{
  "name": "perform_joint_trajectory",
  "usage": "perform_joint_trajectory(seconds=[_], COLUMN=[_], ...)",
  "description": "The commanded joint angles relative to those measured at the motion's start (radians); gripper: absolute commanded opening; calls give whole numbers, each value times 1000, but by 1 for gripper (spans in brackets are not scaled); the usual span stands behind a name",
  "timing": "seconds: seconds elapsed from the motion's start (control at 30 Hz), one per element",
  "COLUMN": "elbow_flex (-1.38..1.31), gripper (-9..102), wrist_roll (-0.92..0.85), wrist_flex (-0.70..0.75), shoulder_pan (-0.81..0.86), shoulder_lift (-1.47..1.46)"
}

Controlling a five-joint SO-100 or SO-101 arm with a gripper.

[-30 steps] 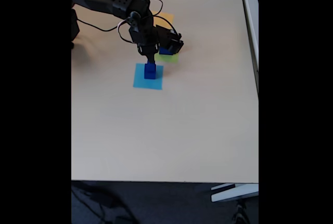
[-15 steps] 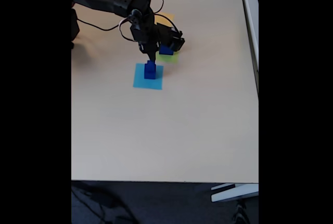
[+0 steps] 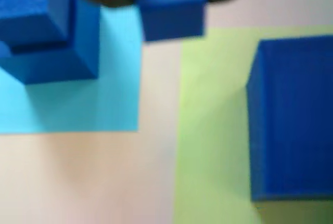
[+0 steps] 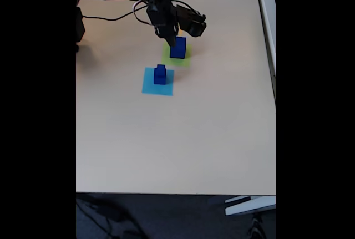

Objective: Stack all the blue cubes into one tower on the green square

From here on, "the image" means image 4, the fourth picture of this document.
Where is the white neighbouring table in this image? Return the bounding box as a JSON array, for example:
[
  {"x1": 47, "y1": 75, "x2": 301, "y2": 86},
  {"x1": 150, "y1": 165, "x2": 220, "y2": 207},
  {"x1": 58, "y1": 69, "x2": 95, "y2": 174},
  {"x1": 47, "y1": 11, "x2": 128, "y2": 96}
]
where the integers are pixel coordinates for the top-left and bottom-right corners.
[{"x1": 254, "y1": 0, "x2": 276, "y2": 101}]

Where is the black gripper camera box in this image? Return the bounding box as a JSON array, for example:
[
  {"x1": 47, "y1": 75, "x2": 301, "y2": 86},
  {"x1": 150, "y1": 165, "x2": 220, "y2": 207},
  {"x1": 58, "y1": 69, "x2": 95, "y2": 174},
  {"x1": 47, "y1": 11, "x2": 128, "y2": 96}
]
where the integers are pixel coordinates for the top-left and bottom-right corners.
[{"x1": 176, "y1": 3, "x2": 208, "y2": 38}]

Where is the large blue cube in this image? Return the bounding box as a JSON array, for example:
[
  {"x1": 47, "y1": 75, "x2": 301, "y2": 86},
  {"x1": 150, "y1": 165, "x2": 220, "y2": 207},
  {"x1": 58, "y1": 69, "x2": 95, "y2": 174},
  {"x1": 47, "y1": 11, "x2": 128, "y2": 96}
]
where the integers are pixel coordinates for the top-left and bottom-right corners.
[{"x1": 169, "y1": 36, "x2": 187, "y2": 59}]

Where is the medium blue cube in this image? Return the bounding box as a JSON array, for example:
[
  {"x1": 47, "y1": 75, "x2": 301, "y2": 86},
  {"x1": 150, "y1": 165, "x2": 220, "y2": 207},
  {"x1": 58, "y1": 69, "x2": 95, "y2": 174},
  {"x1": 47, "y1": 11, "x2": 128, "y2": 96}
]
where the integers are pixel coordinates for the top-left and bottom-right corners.
[{"x1": 153, "y1": 72, "x2": 168, "y2": 85}]

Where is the black floor cable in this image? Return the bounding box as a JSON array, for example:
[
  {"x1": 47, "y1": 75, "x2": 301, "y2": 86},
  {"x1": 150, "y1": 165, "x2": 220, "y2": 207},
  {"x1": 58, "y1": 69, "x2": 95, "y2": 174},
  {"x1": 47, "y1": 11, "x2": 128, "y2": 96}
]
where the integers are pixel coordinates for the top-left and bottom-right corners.
[{"x1": 76, "y1": 194, "x2": 146, "y2": 239}]

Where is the green paper square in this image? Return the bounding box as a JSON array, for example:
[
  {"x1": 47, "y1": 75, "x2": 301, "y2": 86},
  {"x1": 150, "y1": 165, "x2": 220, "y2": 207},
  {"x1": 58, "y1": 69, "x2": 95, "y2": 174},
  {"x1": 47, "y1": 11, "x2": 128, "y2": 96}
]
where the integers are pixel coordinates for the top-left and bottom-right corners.
[{"x1": 161, "y1": 41, "x2": 192, "y2": 68}]

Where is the white table leg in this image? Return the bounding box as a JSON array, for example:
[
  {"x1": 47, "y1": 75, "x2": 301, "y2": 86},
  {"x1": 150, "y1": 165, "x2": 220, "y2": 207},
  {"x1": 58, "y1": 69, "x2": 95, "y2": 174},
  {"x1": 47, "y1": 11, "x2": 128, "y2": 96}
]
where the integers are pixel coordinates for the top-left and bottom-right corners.
[{"x1": 224, "y1": 195, "x2": 276, "y2": 216}]

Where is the light blue paper square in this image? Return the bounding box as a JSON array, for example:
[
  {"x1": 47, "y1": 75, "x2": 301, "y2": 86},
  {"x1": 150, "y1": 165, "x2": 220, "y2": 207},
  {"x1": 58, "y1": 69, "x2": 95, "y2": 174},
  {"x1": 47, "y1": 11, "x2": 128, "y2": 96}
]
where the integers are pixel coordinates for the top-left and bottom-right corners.
[{"x1": 141, "y1": 67, "x2": 175, "y2": 96}]

